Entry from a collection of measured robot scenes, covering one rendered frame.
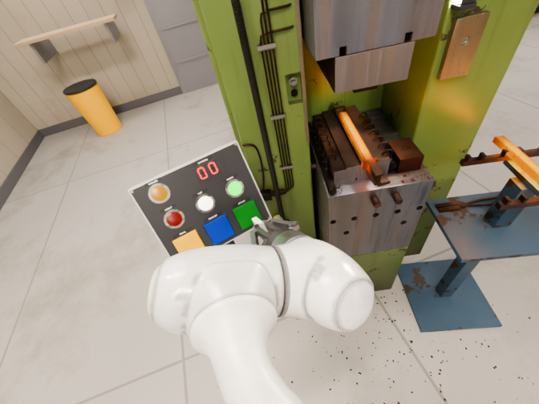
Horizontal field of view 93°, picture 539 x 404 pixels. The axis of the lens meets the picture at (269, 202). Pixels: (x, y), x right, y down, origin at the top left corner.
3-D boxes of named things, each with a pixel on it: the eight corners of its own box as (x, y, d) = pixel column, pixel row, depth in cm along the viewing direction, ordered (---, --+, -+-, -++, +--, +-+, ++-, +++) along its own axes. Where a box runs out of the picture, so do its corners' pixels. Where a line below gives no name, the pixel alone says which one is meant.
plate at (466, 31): (468, 74, 83) (491, 11, 71) (439, 80, 84) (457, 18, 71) (464, 72, 84) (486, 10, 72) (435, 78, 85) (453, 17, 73)
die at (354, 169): (387, 175, 96) (391, 157, 90) (334, 184, 98) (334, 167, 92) (354, 119, 125) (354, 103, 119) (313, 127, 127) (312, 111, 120)
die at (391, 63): (407, 79, 71) (415, 40, 64) (334, 94, 72) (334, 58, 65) (359, 37, 100) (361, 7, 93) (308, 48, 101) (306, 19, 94)
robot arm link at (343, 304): (330, 231, 47) (261, 233, 43) (397, 264, 33) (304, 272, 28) (324, 286, 49) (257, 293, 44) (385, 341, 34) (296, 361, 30)
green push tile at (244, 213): (262, 219, 84) (253, 198, 82) (242, 230, 82) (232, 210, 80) (261, 218, 86) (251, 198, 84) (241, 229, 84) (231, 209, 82)
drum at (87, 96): (125, 119, 398) (98, 75, 350) (123, 131, 369) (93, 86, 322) (98, 127, 394) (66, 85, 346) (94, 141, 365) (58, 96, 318)
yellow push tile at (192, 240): (207, 250, 79) (195, 229, 77) (184, 263, 78) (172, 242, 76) (206, 248, 81) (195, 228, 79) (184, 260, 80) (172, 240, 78)
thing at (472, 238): (582, 251, 90) (586, 248, 88) (459, 263, 94) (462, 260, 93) (522, 191, 110) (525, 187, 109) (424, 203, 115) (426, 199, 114)
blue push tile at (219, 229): (235, 234, 81) (225, 213, 79) (214, 246, 80) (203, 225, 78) (234, 232, 83) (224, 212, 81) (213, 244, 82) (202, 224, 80)
